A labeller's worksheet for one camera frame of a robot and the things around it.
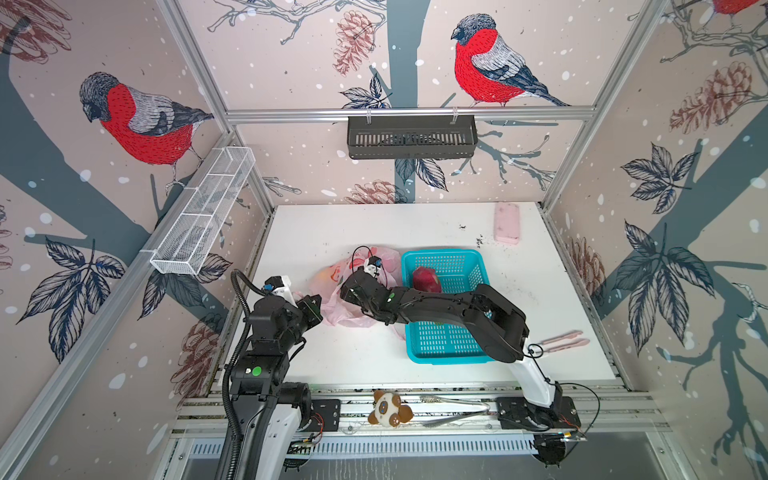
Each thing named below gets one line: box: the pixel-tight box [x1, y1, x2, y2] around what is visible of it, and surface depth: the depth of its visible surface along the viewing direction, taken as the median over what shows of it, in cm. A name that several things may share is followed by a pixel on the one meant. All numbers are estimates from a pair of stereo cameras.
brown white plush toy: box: [368, 390, 414, 427], surface depth 74 cm
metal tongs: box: [420, 396, 490, 427], surface depth 78 cm
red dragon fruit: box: [413, 266, 442, 293], surface depth 92 cm
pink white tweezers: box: [538, 330, 590, 353], surface depth 87 cm
